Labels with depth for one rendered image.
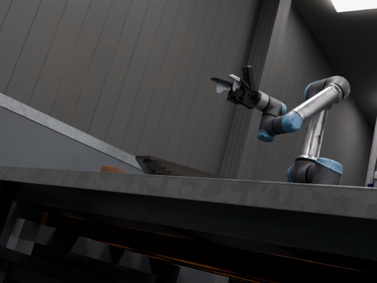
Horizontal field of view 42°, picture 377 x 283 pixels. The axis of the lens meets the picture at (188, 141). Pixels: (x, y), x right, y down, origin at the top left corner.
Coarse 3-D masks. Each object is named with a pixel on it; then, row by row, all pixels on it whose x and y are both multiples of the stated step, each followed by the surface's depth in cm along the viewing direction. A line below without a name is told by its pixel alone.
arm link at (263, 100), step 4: (260, 92) 212; (260, 96) 211; (264, 96) 212; (260, 100) 210; (264, 100) 211; (268, 100) 212; (256, 104) 212; (260, 104) 211; (264, 104) 212; (256, 108) 214; (260, 108) 213
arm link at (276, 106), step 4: (268, 96) 214; (272, 100) 214; (276, 100) 216; (268, 104) 212; (272, 104) 213; (276, 104) 214; (280, 104) 215; (284, 104) 218; (264, 108) 213; (268, 108) 213; (272, 108) 214; (276, 108) 214; (280, 108) 215; (284, 108) 216; (264, 112) 215; (268, 112) 213; (272, 112) 213; (276, 112) 214; (280, 112) 216; (284, 112) 216
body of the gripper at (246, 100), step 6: (240, 90) 207; (246, 90) 207; (228, 96) 210; (234, 96) 208; (240, 96) 206; (246, 96) 207; (252, 96) 212; (258, 96) 210; (234, 102) 212; (240, 102) 209; (246, 102) 209; (252, 102) 211; (252, 108) 211
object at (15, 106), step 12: (0, 96) 165; (12, 108) 168; (24, 108) 171; (36, 120) 174; (48, 120) 177; (60, 132) 180; (72, 132) 184; (96, 144) 191; (108, 144) 195; (120, 156) 199; (132, 156) 204
